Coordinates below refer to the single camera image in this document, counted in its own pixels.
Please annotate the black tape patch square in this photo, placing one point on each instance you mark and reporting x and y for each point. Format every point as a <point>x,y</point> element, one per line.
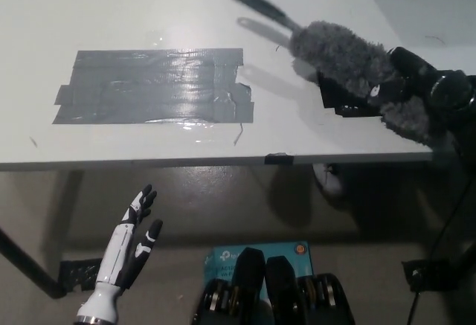
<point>342,103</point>

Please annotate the black robot body blocks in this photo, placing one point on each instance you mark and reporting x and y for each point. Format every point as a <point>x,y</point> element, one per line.
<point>275,295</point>

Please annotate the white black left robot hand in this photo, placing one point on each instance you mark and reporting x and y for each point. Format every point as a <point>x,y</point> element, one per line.
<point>119,250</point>

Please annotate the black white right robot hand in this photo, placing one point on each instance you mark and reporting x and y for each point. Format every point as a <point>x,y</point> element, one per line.
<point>413,76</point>

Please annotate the teal router cardboard box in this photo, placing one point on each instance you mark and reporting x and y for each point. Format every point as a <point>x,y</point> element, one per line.
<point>286,256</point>

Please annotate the black table leg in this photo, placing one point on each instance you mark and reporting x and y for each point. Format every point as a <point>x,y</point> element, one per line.
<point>29,262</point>

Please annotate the grey duct tape patch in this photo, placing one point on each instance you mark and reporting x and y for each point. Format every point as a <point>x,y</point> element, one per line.
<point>156,90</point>

